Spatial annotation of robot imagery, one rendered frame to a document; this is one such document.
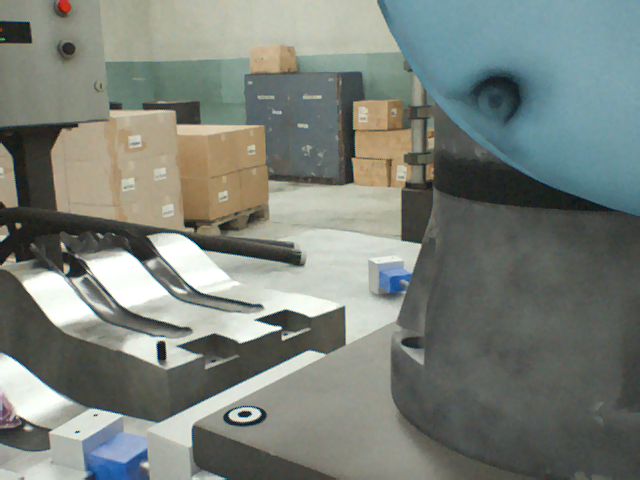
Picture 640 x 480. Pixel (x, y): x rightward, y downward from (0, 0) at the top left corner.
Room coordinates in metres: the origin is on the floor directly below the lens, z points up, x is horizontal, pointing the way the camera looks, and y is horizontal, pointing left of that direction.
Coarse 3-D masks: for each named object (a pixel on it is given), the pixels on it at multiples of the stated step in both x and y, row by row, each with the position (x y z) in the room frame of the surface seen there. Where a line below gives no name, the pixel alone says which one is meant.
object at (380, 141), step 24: (360, 120) 7.63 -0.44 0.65; (384, 120) 7.46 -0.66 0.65; (360, 144) 7.65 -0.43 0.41; (384, 144) 7.49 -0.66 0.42; (408, 144) 7.35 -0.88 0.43; (432, 144) 7.35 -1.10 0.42; (360, 168) 7.64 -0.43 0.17; (384, 168) 7.47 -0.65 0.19; (408, 168) 7.34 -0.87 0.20; (432, 168) 7.29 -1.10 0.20
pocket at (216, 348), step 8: (208, 336) 0.79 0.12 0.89; (216, 336) 0.79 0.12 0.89; (224, 336) 0.78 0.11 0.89; (184, 344) 0.77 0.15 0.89; (192, 344) 0.77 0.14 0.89; (200, 344) 0.78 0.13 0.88; (208, 344) 0.79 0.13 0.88; (216, 344) 0.79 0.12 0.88; (224, 344) 0.78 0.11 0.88; (232, 344) 0.78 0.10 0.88; (200, 352) 0.78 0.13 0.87; (208, 352) 0.79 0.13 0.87; (216, 352) 0.80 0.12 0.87; (224, 352) 0.79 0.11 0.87; (232, 352) 0.78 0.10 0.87; (208, 360) 0.78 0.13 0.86; (216, 360) 0.78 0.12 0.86; (224, 360) 0.75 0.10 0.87
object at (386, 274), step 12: (372, 264) 1.23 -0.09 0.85; (384, 264) 1.22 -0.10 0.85; (396, 264) 1.23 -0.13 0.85; (372, 276) 1.23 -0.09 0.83; (384, 276) 1.20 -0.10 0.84; (396, 276) 1.18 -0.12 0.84; (408, 276) 1.19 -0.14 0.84; (372, 288) 1.23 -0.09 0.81; (384, 288) 1.20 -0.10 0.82; (396, 288) 1.18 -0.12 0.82
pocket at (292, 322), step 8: (280, 312) 0.87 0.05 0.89; (288, 312) 0.87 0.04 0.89; (296, 312) 0.86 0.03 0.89; (256, 320) 0.84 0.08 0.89; (264, 320) 0.85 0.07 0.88; (272, 320) 0.86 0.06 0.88; (280, 320) 0.87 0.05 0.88; (288, 320) 0.87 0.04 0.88; (296, 320) 0.86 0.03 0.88; (304, 320) 0.85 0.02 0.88; (288, 328) 0.87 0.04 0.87; (296, 328) 0.86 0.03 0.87; (304, 328) 0.85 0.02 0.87; (288, 336) 0.82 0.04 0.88
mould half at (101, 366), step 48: (0, 288) 0.94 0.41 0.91; (48, 288) 0.90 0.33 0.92; (144, 288) 0.96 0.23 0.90; (240, 288) 0.99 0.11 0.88; (0, 336) 0.96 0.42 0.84; (48, 336) 0.86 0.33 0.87; (96, 336) 0.81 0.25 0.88; (144, 336) 0.80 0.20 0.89; (192, 336) 0.79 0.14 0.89; (240, 336) 0.78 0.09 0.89; (336, 336) 0.87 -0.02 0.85; (48, 384) 0.87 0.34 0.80; (96, 384) 0.79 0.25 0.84; (144, 384) 0.72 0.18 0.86; (192, 384) 0.72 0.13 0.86
